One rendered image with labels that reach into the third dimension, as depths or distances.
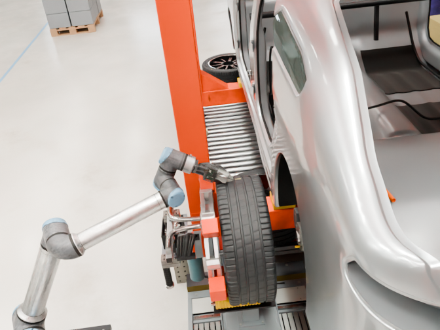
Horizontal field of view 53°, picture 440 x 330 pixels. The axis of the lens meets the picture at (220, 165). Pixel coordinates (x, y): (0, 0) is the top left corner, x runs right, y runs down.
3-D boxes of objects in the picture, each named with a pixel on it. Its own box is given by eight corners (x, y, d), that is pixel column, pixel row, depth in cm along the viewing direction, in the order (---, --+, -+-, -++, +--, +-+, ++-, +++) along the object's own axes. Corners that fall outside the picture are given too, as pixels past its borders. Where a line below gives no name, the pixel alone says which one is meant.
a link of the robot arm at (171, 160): (158, 159, 224) (165, 142, 221) (182, 167, 226) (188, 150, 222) (156, 167, 216) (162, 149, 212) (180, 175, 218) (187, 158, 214)
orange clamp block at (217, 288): (225, 285, 214) (227, 300, 207) (209, 287, 214) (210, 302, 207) (224, 275, 210) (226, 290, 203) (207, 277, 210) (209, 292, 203)
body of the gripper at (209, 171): (213, 184, 218) (190, 175, 217) (213, 179, 227) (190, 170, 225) (219, 170, 217) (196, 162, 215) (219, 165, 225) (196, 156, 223)
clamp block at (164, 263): (181, 266, 216) (179, 258, 213) (162, 268, 215) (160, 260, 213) (181, 258, 220) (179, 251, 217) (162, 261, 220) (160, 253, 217)
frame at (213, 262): (226, 317, 227) (217, 238, 197) (214, 319, 227) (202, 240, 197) (219, 243, 273) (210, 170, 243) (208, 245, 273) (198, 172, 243)
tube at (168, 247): (206, 250, 212) (203, 234, 206) (165, 255, 212) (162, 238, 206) (204, 226, 227) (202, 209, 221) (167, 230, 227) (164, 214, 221)
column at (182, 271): (190, 281, 325) (183, 239, 302) (177, 283, 325) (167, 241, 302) (190, 272, 334) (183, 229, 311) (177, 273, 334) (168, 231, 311)
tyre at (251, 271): (278, 247, 189) (255, 148, 238) (222, 254, 188) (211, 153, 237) (277, 325, 233) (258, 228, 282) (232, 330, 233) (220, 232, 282)
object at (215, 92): (256, 101, 448) (254, 68, 429) (204, 107, 448) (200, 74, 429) (253, 94, 462) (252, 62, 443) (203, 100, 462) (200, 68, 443)
